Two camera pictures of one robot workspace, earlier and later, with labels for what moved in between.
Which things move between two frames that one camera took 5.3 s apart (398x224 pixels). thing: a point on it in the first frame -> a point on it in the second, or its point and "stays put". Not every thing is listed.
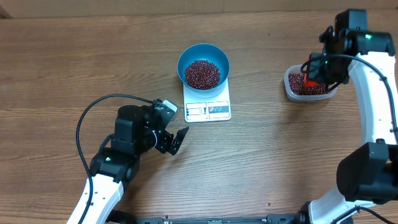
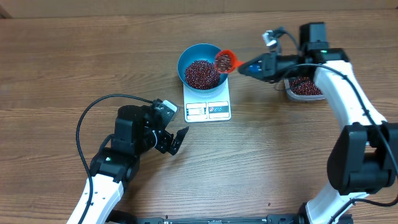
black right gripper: (344, 79) -> (266, 64)
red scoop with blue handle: (310, 79) -> (235, 63)
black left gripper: (163, 143) stays put
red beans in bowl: (202, 74) stays put
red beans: (296, 83) stays put
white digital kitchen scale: (207, 109) stays put
